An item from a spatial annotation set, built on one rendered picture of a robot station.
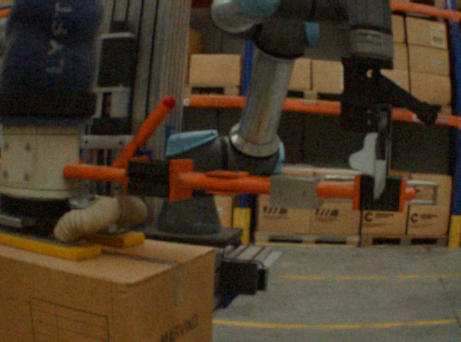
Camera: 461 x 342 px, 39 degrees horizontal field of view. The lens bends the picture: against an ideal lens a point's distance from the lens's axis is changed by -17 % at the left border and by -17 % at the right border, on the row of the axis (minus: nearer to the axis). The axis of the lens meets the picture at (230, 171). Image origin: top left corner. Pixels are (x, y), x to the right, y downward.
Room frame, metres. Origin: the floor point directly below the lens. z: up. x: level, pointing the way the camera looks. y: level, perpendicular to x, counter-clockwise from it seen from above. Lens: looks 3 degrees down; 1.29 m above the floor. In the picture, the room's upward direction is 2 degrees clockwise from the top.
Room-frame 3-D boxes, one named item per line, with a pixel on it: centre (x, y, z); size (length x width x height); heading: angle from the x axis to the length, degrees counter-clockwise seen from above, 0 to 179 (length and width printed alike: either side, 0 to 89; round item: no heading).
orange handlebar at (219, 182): (1.29, 0.13, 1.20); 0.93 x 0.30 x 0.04; 74
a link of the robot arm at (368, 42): (1.07, -0.21, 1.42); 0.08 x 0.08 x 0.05
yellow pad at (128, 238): (1.32, 0.32, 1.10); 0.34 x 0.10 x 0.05; 74
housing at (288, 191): (1.10, -0.10, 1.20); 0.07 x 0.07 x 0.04; 74
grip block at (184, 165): (1.16, 0.11, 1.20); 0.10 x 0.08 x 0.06; 164
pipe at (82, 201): (1.23, 0.35, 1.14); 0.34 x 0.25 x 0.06; 74
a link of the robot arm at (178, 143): (1.78, 0.08, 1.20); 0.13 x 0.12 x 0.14; 103
